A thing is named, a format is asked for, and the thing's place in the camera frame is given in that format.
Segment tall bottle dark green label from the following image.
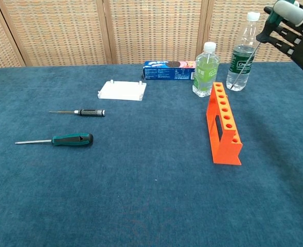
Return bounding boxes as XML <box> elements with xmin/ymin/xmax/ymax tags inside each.
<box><xmin>226</xmin><ymin>11</ymin><xmax>261</xmax><ymax>92</ymax></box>

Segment large green black screwdriver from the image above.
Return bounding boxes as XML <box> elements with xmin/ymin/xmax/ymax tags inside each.
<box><xmin>15</xmin><ymin>132</ymin><xmax>94</xmax><ymax>148</ymax></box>

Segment blue cookie box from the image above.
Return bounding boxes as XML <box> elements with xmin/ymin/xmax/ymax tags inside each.
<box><xmin>142</xmin><ymin>60</ymin><xmax>197</xmax><ymax>81</ymax></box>

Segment blue carpet table mat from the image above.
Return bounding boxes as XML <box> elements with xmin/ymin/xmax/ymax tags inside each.
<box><xmin>0</xmin><ymin>61</ymin><xmax>303</xmax><ymax>247</ymax></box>

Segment short bottle light green label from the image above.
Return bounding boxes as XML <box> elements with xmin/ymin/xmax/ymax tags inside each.
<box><xmin>192</xmin><ymin>42</ymin><xmax>220</xmax><ymax>98</ymax></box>

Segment small green black screwdriver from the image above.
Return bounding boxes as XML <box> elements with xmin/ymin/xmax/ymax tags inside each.
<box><xmin>230</xmin><ymin>6</ymin><xmax>283</xmax><ymax>91</ymax></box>

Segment black silver precision screwdriver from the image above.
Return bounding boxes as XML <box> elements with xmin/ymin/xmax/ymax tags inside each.
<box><xmin>49</xmin><ymin>109</ymin><xmax>106</xmax><ymax>117</ymax></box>

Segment orange tool holder block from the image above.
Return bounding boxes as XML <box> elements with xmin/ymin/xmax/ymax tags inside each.
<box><xmin>206</xmin><ymin>82</ymin><xmax>243</xmax><ymax>166</ymax></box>

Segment woven bamboo folding screen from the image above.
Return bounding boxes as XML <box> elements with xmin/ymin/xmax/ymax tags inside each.
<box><xmin>0</xmin><ymin>0</ymin><xmax>303</xmax><ymax>69</ymax></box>

